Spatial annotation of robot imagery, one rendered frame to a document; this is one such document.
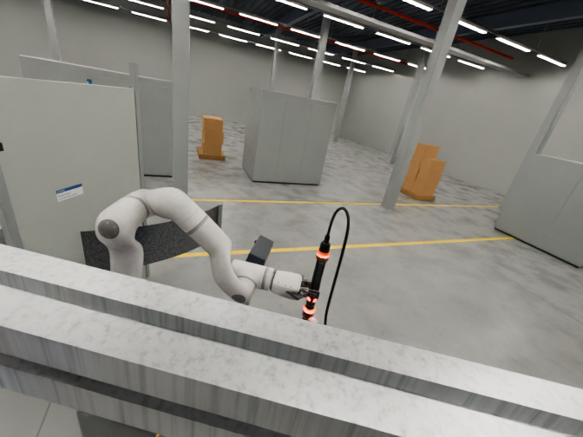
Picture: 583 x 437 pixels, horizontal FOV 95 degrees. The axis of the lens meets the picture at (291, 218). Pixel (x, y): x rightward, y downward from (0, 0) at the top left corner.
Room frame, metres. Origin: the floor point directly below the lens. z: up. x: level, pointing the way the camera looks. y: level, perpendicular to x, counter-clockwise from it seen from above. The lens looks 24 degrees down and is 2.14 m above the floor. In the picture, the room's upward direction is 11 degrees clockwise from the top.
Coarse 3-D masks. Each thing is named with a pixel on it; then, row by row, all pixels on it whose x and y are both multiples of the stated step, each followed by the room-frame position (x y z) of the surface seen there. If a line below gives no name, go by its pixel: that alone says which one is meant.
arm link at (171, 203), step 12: (132, 192) 0.82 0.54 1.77; (144, 192) 0.79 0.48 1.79; (156, 192) 0.75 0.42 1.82; (168, 192) 0.75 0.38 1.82; (180, 192) 0.77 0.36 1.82; (144, 204) 0.80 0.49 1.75; (156, 204) 0.73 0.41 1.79; (168, 204) 0.73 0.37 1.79; (180, 204) 0.75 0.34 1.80; (192, 204) 0.77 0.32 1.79; (168, 216) 0.74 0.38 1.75; (180, 216) 0.74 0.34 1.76; (192, 216) 0.75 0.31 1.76; (204, 216) 0.78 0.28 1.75; (192, 228) 0.74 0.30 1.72
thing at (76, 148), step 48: (0, 96) 1.42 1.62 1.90; (48, 96) 1.68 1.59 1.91; (96, 96) 2.04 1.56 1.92; (0, 144) 1.36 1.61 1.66; (48, 144) 1.62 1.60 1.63; (96, 144) 1.98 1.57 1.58; (0, 192) 1.30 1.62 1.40; (48, 192) 1.56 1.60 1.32; (96, 192) 1.93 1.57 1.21; (48, 240) 1.49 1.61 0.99
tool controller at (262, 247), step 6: (258, 240) 1.56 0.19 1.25; (264, 240) 1.59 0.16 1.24; (270, 240) 1.63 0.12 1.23; (258, 246) 1.49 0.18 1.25; (264, 246) 1.52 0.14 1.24; (270, 246) 1.55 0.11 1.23; (252, 252) 1.41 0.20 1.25; (258, 252) 1.43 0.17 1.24; (264, 252) 1.46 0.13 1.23; (246, 258) 1.39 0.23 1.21; (252, 258) 1.39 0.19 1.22; (258, 258) 1.39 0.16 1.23; (264, 258) 1.40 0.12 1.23; (264, 264) 1.41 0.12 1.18
